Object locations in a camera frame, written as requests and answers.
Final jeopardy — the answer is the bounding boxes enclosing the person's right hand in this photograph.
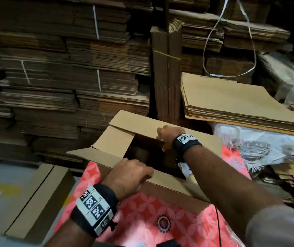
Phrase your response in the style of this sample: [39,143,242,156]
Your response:
[156,125,187,152]

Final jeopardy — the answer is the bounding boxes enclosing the person's left hand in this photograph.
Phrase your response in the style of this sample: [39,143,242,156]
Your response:
[101,158,154,201]

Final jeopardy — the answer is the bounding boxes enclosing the large cardboard box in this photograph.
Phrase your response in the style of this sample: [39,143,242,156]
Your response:
[67,109,223,214]
[3,163,76,244]

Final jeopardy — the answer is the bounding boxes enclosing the yellow-tied cardboard bundle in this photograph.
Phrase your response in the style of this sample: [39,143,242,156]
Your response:
[150,18,185,123]

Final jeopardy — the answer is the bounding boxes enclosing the wall of cardboard stacks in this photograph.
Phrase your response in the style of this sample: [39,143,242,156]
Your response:
[0,0,294,168]

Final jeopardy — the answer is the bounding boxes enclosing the low pile of cardboard sheets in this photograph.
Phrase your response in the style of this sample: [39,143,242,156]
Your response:
[260,162,294,204]

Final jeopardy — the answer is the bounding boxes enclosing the person's right forearm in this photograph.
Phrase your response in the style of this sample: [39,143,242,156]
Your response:
[183,145,286,240]

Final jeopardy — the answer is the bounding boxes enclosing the person's grey shirt sleeve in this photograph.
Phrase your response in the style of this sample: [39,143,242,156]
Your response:
[245,203,294,247]

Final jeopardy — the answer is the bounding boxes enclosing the red patterned table cloth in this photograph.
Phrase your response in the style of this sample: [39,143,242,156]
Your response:
[54,146,253,247]

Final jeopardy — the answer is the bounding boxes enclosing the white woven sack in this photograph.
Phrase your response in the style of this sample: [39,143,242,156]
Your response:
[212,123,294,173]

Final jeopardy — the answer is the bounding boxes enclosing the white plastic sack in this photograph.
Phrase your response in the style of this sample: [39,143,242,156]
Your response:
[257,51,294,103]

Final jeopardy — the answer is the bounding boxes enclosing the black right wrist strap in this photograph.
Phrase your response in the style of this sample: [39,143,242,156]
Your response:
[172,133,203,163]

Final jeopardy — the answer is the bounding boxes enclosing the black wrist strap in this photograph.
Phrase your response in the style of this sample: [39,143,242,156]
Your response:
[172,133,203,163]
[70,184,119,238]

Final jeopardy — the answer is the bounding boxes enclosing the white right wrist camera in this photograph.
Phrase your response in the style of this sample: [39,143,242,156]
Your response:
[178,161,195,179]

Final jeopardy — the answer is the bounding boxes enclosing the black left wrist strap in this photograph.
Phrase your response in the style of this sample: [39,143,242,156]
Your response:
[70,184,119,238]

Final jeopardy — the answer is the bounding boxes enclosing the white plastic strap loop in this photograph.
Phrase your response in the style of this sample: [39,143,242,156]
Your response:
[203,0,258,79]

